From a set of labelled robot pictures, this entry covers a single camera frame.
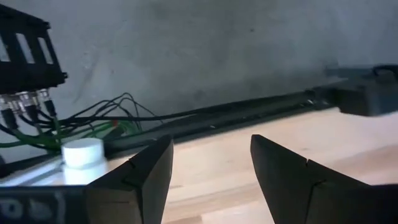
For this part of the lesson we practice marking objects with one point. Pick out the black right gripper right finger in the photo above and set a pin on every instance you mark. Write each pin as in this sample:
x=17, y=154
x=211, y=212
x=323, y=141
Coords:
x=286, y=193

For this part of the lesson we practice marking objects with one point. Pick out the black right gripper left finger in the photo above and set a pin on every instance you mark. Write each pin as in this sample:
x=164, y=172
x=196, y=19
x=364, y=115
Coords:
x=136, y=193

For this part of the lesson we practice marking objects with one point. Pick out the white plastic pill bottle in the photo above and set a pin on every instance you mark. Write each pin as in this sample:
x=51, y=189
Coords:
x=83, y=155

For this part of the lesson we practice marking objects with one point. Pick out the black control box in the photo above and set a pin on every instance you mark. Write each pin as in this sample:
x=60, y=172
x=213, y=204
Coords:
x=28, y=71

